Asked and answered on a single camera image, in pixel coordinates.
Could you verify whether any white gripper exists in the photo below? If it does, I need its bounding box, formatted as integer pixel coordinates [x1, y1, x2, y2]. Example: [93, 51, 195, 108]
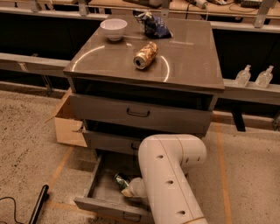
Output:
[121, 178, 147, 199]

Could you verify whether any green soda can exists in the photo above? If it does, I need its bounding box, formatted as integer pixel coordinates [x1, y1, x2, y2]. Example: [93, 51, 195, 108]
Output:
[114, 172, 130, 191]

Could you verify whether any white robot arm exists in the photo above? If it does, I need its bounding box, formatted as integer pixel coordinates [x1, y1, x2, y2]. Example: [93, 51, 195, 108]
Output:
[122, 134, 208, 224]

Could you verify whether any grey open bottom drawer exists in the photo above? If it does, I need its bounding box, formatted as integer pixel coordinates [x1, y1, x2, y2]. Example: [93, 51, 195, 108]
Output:
[74, 151, 154, 224]

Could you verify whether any grey middle drawer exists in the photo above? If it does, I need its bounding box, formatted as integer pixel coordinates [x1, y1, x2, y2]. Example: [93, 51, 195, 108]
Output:
[83, 130, 207, 157]

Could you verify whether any grey top drawer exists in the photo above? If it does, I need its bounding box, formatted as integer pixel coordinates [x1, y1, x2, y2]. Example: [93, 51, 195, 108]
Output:
[69, 94, 213, 136]

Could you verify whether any grey drawer cabinet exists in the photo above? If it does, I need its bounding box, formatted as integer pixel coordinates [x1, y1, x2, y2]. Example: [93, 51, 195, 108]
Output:
[64, 16, 225, 140]

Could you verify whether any orange soda can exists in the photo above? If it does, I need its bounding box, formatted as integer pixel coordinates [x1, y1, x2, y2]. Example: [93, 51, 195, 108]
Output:
[133, 42, 158, 70]

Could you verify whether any cardboard box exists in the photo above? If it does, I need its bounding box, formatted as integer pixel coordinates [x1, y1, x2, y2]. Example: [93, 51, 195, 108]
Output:
[45, 89, 87, 147]

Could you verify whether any black pole on floor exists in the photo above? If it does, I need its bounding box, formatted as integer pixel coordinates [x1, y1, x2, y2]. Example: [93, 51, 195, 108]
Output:
[28, 185, 49, 224]

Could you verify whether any left clear sanitizer bottle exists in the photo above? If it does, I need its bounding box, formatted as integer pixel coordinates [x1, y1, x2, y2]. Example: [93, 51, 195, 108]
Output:
[234, 65, 251, 88]

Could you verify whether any clear sanitizer bottle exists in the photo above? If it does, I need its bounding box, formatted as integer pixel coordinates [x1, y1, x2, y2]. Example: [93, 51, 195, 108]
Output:
[234, 65, 251, 88]
[255, 66, 274, 88]

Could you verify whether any white bowl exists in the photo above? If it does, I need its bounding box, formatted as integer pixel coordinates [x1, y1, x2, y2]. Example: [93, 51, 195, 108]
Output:
[100, 18, 128, 41]

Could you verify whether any blue chip bag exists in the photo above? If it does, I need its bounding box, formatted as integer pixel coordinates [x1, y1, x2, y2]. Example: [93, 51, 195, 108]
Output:
[132, 10, 172, 39]

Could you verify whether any right clear sanitizer bottle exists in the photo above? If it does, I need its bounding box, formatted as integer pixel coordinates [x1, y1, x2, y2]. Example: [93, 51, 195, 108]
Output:
[255, 66, 274, 88]

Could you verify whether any wooden background table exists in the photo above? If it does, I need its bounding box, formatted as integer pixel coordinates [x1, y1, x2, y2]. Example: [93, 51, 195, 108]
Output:
[87, 0, 280, 18]

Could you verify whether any black floor cable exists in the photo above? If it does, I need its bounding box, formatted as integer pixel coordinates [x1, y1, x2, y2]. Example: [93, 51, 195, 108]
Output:
[0, 196, 23, 224]

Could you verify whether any grey metal rail frame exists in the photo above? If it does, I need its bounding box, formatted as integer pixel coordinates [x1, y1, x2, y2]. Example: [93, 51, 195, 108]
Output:
[1, 0, 279, 126]

